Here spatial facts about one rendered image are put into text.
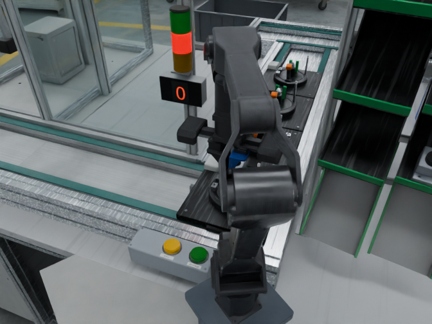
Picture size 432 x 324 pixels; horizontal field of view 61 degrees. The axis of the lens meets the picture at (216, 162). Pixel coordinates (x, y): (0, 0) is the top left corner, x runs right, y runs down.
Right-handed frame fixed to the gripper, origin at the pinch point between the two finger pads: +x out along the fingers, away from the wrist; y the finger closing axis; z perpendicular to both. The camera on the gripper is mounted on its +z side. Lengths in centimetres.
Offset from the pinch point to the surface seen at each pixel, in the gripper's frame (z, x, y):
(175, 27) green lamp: 29.3, -11.5, 24.2
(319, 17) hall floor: 493, 133, 34
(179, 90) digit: 28.9, 5.3, 24.3
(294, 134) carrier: 54, 29, -5
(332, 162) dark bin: 13.8, 5.9, -18.0
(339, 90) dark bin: 12.2, -11.4, -16.0
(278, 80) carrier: 88, 28, 9
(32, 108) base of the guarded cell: 50, 41, 106
